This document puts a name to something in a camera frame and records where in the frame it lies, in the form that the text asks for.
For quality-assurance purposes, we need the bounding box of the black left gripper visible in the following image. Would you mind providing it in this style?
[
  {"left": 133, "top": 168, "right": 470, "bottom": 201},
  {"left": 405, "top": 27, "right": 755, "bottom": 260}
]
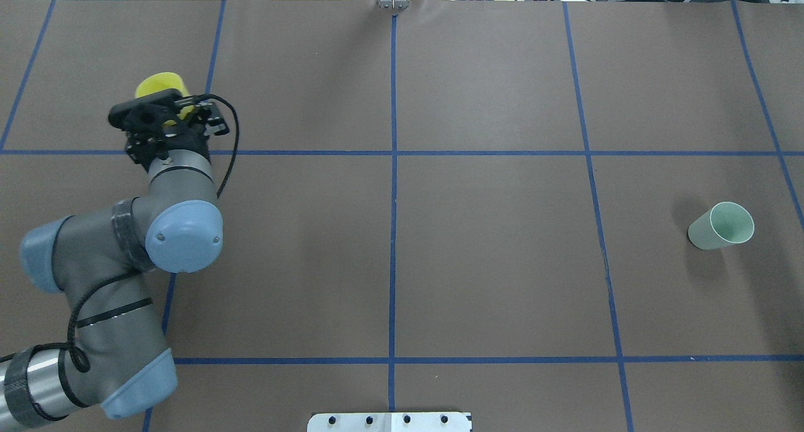
[{"left": 124, "top": 95, "right": 230, "bottom": 171}]

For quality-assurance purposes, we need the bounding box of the yellow plastic cup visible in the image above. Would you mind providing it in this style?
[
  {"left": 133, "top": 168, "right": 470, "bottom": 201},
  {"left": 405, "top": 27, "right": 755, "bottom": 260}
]
[{"left": 130, "top": 72, "right": 190, "bottom": 132}]

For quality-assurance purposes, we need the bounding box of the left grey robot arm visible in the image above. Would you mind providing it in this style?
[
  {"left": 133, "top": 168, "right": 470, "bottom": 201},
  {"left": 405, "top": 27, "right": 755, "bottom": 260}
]
[{"left": 2, "top": 89, "right": 230, "bottom": 431}]

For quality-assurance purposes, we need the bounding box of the green plastic cup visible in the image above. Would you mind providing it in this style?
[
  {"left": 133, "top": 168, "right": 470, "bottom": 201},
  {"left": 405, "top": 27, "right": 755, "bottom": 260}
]
[{"left": 687, "top": 202, "right": 756, "bottom": 250}]

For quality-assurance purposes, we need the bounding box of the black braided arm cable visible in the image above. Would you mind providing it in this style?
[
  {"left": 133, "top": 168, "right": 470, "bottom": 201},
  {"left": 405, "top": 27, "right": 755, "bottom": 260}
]
[{"left": 200, "top": 94, "right": 240, "bottom": 200}]

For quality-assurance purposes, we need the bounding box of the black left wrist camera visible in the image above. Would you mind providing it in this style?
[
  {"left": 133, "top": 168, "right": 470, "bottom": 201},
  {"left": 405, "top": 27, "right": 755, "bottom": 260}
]
[{"left": 108, "top": 89, "right": 184, "bottom": 132}]

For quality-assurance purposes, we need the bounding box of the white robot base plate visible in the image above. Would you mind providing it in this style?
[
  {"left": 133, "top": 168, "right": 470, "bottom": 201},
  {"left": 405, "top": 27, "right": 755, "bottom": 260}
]
[{"left": 307, "top": 411, "right": 474, "bottom": 431}]

